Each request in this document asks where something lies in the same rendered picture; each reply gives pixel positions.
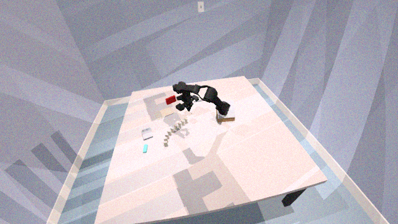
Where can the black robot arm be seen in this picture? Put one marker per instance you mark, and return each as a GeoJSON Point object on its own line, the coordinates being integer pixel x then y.
{"type": "Point", "coordinates": [210, 96]}

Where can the red domino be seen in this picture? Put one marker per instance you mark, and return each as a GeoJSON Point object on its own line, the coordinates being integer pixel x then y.
{"type": "Point", "coordinates": [170, 100]}

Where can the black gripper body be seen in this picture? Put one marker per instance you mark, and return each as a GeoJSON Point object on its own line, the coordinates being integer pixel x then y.
{"type": "Point", "coordinates": [186, 100]}

